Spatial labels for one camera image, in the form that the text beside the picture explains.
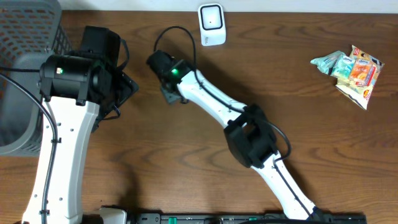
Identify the green snack packet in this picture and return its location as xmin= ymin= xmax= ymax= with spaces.
xmin=310 ymin=50 xmax=346 ymax=75

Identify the teal tissue pack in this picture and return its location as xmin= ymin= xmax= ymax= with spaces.
xmin=331 ymin=55 xmax=355 ymax=79

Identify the cream snack bag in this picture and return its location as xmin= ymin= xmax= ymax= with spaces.
xmin=335 ymin=45 xmax=384 ymax=110

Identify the orange tissue pack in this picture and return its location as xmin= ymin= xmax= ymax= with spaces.
xmin=349 ymin=58 xmax=376 ymax=86

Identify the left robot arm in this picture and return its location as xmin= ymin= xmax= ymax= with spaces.
xmin=22 ymin=26 xmax=138 ymax=223

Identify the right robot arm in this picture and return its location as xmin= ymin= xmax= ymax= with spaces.
xmin=147 ymin=50 xmax=323 ymax=221

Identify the white barcode scanner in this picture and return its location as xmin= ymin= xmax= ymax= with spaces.
xmin=198 ymin=3 xmax=226 ymax=47

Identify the grey plastic mesh basket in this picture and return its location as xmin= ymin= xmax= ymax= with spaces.
xmin=1 ymin=0 xmax=72 ymax=157

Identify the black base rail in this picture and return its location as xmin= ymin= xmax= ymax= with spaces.
xmin=130 ymin=213 xmax=368 ymax=224

